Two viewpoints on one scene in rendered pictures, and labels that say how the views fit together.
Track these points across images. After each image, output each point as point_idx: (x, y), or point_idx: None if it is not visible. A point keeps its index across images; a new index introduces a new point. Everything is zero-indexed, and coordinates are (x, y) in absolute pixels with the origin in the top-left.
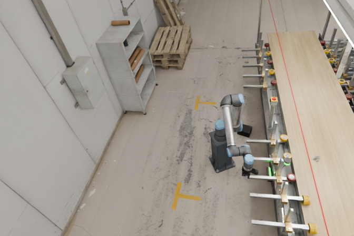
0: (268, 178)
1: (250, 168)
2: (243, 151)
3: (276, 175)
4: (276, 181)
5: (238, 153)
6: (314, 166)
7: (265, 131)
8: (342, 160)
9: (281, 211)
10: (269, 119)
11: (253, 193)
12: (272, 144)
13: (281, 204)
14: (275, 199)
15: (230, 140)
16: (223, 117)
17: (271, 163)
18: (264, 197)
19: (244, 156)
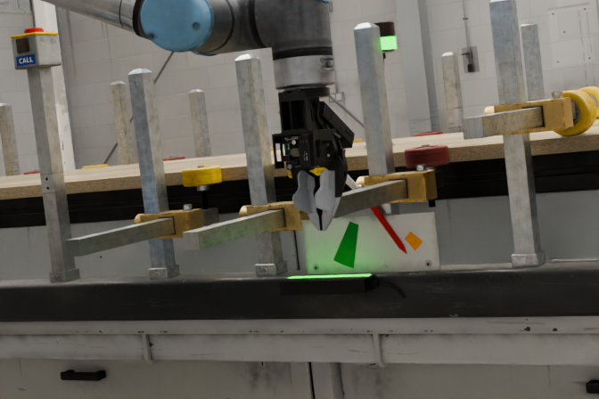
0: (387, 184)
1: (332, 57)
2: None
3: (384, 175)
4: (417, 182)
5: None
6: (411, 146)
7: (61, 302)
8: (423, 140)
9: (568, 263)
10: (56, 190)
11: (471, 117)
12: (192, 214)
13: (537, 232)
14: (534, 126)
15: None
16: None
17: (271, 276)
18: (512, 114)
19: None
